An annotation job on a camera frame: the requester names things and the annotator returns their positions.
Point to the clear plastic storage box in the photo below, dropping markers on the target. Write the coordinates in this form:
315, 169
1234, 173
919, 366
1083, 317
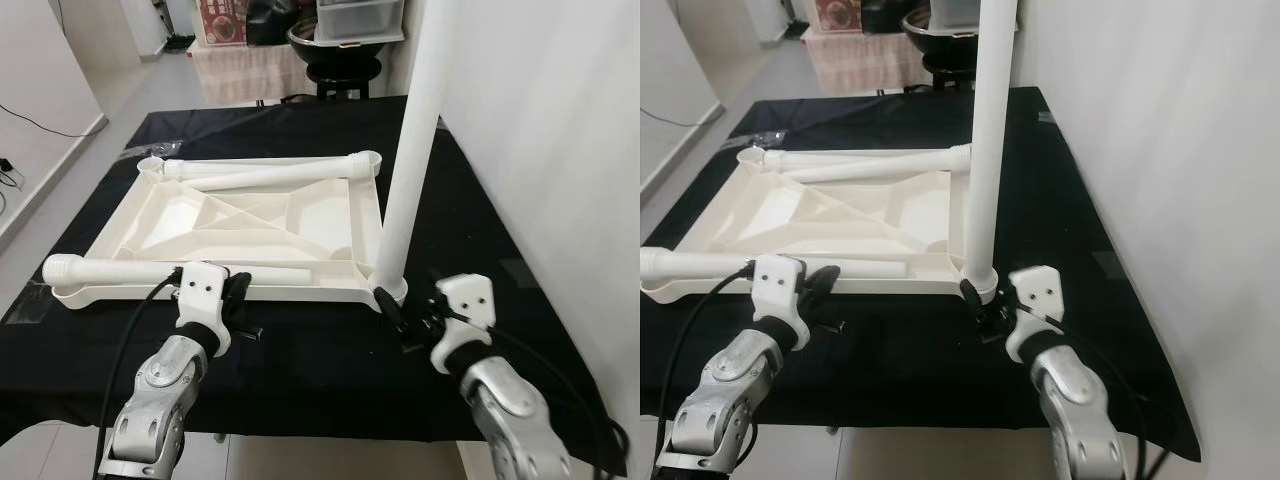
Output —
955, 12
360, 20

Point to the black stool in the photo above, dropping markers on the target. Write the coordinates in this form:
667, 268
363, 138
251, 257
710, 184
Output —
345, 80
948, 72

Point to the white plastic table top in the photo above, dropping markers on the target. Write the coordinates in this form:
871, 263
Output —
230, 215
830, 210

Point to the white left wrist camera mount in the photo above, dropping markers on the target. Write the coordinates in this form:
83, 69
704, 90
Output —
778, 285
203, 290

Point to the black table cloth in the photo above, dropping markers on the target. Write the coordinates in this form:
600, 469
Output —
330, 380
920, 380

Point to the red printed box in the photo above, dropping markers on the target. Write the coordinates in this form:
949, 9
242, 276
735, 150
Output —
222, 20
840, 15

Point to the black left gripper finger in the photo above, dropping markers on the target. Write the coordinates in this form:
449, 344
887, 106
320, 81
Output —
239, 285
820, 282

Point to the black bag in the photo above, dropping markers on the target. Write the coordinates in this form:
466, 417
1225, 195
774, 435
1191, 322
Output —
890, 15
275, 22

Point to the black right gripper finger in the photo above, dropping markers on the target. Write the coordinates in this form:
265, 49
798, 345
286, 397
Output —
1011, 279
390, 310
973, 299
439, 280

